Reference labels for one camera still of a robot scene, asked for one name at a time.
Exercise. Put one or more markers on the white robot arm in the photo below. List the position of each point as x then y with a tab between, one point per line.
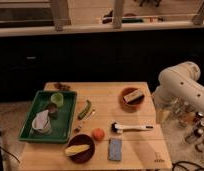
180	81

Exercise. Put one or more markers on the green okra pod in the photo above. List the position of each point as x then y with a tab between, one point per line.
85	110

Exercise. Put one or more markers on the orange bowl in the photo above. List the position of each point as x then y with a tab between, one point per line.
134	105

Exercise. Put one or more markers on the brown dried cluster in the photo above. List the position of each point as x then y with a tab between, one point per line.
61	87

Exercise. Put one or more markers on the green cup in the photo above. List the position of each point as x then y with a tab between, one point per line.
57	98

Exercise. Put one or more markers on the small paint brush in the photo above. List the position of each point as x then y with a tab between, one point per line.
79	127

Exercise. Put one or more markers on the orange fruit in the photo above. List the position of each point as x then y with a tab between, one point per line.
98	134

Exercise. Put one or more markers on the dark small cup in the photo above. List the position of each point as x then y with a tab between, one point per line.
52	110

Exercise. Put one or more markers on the green plastic tray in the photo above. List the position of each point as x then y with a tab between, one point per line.
60	126

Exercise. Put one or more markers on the blue sponge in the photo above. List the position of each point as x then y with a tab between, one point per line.
114	149

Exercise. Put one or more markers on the yellow corn cob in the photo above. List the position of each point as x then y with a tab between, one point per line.
75	149

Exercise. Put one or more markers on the white crumpled cloth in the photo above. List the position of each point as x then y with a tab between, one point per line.
41	123

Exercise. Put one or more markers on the wooden railing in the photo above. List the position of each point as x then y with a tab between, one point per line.
95	16

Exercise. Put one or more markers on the dark brown bowl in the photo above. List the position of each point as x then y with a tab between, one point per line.
86	155

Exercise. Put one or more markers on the white handled dish brush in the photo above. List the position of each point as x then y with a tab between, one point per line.
119	128

